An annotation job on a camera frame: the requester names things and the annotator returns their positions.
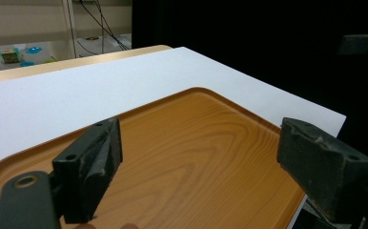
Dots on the small blue plastic dish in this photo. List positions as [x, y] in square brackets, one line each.
[26, 64]

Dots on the white metal stand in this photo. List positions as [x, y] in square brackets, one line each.
[70, 25]

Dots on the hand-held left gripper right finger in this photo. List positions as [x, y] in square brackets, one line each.
[325, 171]

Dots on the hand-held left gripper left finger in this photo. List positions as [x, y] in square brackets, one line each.
[83, 165]

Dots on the wooden grain tray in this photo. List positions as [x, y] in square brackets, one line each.
[198, 152]

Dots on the small brown round object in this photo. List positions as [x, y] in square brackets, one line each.
[92, 38]

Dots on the blue plastic plate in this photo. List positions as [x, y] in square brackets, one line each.
[33, 50]

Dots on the colourful toy box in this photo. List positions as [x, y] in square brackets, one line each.
[10, 55]

